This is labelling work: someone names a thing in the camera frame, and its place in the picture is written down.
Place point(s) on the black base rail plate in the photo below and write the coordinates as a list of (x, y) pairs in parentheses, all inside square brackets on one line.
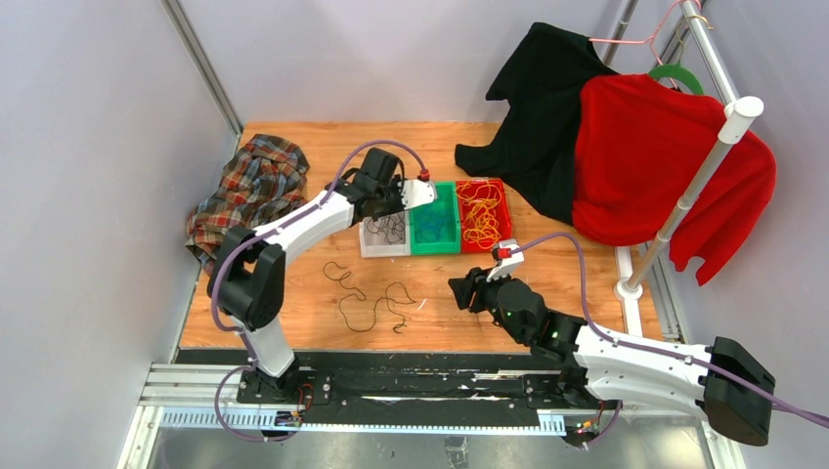
[(439, 389)]

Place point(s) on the red plastic bin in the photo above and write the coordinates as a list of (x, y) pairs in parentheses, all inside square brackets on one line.
[(484, 215)]

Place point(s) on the red t-shirt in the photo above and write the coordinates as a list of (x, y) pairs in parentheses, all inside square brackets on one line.
[(639, 146)]

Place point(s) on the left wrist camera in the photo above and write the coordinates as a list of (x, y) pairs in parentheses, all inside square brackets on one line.
[(416, 193)]

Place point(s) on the white clothes rack pole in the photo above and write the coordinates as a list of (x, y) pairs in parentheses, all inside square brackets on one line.
[(739, 116)]

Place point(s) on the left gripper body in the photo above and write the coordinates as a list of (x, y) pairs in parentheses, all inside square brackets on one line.
[(390, 200)]

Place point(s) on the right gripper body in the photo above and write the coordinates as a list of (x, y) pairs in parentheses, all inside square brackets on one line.
[(486, 292)]

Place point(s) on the black t-shirt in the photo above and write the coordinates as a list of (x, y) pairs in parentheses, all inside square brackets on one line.
[(533, 151)]

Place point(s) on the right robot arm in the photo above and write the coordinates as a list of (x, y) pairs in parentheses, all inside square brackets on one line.
[(723, 384)]

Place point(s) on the plaid shirt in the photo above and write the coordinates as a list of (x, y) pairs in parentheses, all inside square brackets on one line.
[(263, 181)]

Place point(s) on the green plastic bin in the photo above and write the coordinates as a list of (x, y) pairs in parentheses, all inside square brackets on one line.
[(435, 227)]

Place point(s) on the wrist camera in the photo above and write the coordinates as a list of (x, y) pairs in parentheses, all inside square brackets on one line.
[(416, 193), (508, 258)]

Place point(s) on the green hanger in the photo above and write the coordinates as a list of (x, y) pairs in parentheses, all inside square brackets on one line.
[(680, 74)]

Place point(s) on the pink hanger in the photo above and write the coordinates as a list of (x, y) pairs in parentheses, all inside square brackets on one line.
[(660, 28)]

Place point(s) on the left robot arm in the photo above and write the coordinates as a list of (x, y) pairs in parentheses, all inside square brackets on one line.
[(247, 284)]

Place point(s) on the white plastic bin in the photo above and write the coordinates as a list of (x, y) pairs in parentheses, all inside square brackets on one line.
[(388, 236)]

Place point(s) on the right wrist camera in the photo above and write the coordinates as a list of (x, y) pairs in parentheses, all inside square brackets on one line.
[(508, 258)]

